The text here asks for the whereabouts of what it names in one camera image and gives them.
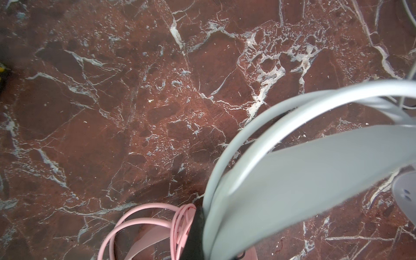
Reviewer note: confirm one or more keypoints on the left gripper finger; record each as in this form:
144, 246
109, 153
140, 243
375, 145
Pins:
193, 249

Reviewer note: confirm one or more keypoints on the pink cat-ear headphones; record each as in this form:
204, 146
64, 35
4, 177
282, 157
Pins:
176, 230

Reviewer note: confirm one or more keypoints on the white headphones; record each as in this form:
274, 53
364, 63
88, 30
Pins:
255, 191

